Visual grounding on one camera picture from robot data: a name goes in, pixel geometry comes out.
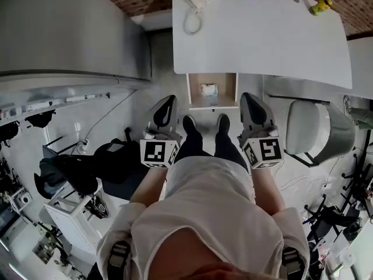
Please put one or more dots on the person's left forearm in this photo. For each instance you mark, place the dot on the person's left forearm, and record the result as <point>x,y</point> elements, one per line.
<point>150,185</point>

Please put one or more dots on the person's left black shoe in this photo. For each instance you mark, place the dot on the person's left black shoe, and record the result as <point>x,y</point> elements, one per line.
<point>189,124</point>

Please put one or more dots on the person's right black shoe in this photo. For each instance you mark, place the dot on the person's right black shoe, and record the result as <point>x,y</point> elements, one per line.
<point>223,122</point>

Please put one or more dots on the white item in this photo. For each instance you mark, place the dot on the white item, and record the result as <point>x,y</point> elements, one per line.
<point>209,90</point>

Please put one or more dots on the person's left hand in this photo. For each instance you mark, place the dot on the person's left hand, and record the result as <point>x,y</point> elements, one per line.
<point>151,134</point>

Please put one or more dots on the person's white shirt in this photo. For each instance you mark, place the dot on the person's white shirt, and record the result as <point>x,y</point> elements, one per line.
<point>209,214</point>

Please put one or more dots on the black office chair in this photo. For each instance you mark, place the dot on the black office chair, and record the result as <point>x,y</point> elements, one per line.
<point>67,176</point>

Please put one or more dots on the white power strip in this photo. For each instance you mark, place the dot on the white power strip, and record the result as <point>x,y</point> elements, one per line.
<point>82,147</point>

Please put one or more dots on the person's right hand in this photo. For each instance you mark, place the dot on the person's right hand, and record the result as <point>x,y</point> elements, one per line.
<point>273,130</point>

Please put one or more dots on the black backpack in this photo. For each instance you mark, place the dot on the black backpack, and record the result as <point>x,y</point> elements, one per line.
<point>122,162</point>

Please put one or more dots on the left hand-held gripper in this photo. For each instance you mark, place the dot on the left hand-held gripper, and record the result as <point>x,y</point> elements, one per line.
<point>154,153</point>

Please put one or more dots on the white wall rail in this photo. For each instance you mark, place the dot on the white wall rail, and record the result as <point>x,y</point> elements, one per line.
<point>58,102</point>

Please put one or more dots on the large white cabinet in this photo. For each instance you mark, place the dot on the large white cabinet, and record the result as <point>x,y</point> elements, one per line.
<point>58,34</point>

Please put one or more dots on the yellow green toy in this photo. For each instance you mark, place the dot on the yellow green toy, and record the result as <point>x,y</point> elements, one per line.
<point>320,7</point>

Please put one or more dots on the grey white office chair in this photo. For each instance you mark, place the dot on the grey white office chair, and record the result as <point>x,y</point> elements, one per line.
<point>303,127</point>

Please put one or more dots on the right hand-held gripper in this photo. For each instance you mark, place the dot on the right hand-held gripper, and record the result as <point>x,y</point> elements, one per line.
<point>266,152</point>

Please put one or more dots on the person's black shoe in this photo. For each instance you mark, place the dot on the person's black shoe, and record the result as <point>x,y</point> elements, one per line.
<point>223,122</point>
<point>189,124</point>

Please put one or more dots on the person's right forearm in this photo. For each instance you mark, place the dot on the person's right forearm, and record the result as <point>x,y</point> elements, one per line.
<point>266,188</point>

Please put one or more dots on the person's dark trousers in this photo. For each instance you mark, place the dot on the person's dark trousers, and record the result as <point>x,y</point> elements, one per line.
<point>192,144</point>

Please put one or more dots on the white instant camera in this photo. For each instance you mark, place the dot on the white instant camera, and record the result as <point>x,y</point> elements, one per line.
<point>24,200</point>

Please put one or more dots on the black chair base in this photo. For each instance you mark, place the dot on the black chair base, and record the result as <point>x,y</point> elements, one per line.
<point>329,217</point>

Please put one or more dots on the small white cabinet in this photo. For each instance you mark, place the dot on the small white cabinet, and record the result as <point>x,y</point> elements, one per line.
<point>73,220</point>

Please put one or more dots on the wooden drawer white front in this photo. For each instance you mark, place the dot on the wooden drawer white front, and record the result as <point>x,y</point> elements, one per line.
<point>212,101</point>

